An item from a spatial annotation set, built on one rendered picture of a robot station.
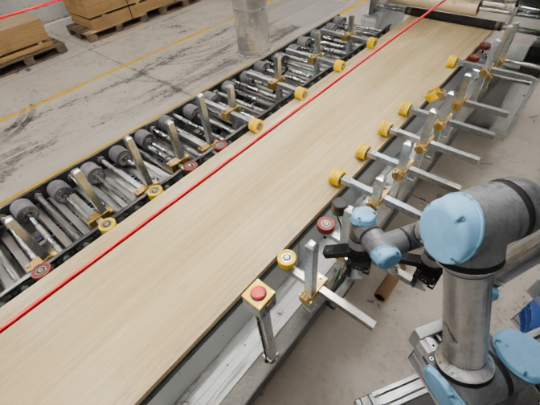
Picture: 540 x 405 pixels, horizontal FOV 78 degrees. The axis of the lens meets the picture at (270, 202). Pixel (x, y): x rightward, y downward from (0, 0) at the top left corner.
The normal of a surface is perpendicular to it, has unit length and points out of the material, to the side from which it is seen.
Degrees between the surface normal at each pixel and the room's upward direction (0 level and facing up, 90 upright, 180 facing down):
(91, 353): 0
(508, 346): 7
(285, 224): 0
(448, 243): 83
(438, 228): 83
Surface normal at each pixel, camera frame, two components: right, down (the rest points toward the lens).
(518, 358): 0.05, -0.71
